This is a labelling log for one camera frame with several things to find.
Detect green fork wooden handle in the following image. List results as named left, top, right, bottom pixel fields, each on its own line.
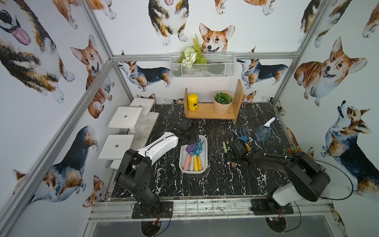
left=223, top=142, right=232, bottom=154

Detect blue rake yellow handle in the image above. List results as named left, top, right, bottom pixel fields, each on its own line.
left=235, top=129, right=251, bottom=152

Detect teal rake yellow handle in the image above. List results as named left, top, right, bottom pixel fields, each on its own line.
left=193, top=143, right=200, bottom=171

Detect blue fork yellow handle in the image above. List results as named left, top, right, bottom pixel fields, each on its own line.
left=196, top=139, right=204, bottom=171

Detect light blue fork grey handle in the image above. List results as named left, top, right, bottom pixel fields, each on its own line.
left=189, top=155, right=194, bottom=171

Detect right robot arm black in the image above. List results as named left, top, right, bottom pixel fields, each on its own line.
left=223, top=139, right=331, bottom=208

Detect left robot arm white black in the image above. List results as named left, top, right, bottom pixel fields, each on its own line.
left=115, top=118, right=199, bottom=212

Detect white plastic storage box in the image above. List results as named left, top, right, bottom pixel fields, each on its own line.
left=179, top=135, right=208, bottom=175

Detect wooden shelf rack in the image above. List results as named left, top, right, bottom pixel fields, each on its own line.
left=184, top=80, right=244, bottom=124

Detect yellow canister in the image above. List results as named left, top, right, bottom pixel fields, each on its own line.
left=187, top=93, right=198, bottom=111

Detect clear blue spray bottle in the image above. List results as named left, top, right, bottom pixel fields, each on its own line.
left=255, top=117, right=277, bottom=142

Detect pink pot green plant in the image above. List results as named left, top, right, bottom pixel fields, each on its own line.
left=214, top=91, right=234, bottom=115

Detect white stepped display stand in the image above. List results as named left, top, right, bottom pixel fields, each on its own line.
left=98, top=98, right=159, bottom=169

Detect green pot red flowers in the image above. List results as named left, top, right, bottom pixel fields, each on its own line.
left=283, top=146, right=302, bottom=156

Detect green fern white flowers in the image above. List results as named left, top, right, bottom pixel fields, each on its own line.
left=178, top=35, right=207, bottom=70

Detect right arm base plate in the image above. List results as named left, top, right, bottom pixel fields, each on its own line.
left=250, top=198, right=294, bottom=215

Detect white wire basket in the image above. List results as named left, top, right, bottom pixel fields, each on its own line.
left=169, top=52, right=236, bottom=79

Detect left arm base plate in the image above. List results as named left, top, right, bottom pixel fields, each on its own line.
left=132, top=201, right=174, bottom=219

